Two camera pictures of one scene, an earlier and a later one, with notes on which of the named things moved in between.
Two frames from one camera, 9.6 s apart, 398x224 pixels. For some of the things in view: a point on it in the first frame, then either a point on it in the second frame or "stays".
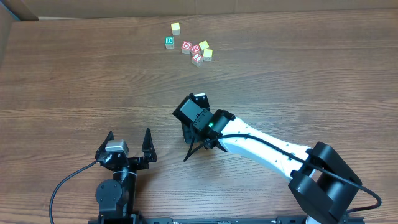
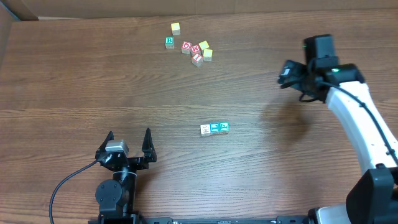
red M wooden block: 196,49 stays
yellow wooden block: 204,45 stays
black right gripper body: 192,132 -> 303,86
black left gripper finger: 148,147 stays
